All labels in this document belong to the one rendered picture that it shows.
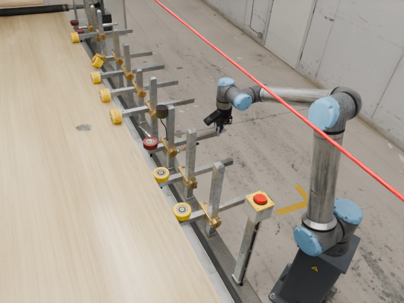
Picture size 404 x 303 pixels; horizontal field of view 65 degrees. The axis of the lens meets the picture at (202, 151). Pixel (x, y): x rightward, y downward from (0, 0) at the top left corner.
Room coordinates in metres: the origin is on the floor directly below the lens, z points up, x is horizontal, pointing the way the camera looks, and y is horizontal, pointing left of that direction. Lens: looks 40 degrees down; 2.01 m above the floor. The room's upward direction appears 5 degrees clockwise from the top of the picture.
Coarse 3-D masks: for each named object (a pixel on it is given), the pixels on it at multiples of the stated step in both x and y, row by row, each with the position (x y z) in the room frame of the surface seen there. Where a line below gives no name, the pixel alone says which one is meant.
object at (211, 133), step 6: (204, 132) 1.53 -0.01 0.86; (210, 132) 1.53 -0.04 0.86; (216, 132) 1.54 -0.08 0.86; (180, 138) 1.45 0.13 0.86; (198, 138) 1.48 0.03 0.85; (204, 138) 1.50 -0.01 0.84; (162, 144) 1.38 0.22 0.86; (174, 144) 1.40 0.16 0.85; (180, 144) 1.42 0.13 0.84; (150, 150) 1.33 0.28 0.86; (156, 150) 1.35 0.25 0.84
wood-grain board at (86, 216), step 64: (0, 64) 2.08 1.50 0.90; (64, 64) 2.17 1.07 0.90; (0, 128) 1.36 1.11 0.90; (64, 128) 1.41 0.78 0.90; (0, 192) 0.91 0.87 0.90; (64, 192) 0.94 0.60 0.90; (128, 192) 0.97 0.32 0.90; (0, 256) 0.61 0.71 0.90; (64, 256) 0.63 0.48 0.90; (128, 256) 0.65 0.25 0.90; (192, 256) 0.68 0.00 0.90
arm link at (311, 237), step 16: (336, 96) 1.06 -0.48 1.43; (352, 96) 1.08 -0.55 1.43; (320, 112) 1.01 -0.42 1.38; (336, 112) 0.99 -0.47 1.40; (352, 112) 1.03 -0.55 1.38; (320, 128) 0.99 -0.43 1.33; (336, 128) 0.98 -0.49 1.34; (320, 144) 0.98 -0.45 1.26; (320, 160) 0.97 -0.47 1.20; (336, 160) 0.96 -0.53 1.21; (320, 176) 0.95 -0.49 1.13; (336, 176) 0.95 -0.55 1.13; (320, 192) 0.93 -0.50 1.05; (320, 208) 0.91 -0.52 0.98; (304, 224) 0.91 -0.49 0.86; (320, 224) 0.88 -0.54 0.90; (336, 224) 0.90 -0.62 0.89; (304, 240) 0.87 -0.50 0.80; (320, 240) 0.84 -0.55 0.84; (336, 240) 0.88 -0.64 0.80
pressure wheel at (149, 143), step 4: (144, 140) 1.35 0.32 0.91; (148, 140) 1.36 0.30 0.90; (152, 140) 1.36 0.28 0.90; (156, 140) 1.36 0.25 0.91; (144, 144) 1.32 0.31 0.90; (148, 144) 1.32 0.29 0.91; (152, 144) 1.32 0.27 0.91; (156, 144) 1.33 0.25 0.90; (148, 148) 1.31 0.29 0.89; (152, 148) 1.31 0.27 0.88
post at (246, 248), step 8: (248, 224) 0.70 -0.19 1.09; (256, 224) 0.69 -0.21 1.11; (248, 232) 0.69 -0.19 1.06; (256, 232) 0.69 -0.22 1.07; (248, 240) 0.69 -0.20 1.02; (240, 248) 0.71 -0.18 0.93; (248, 248) 0.69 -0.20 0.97; (240, 256) 0.70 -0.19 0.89; (248, 256) 0.69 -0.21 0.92; (240, 264) 0.69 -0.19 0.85; (248, 264) 0.70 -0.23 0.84; (240, 272) 0.68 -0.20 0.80; (240, 280) 0.69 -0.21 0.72
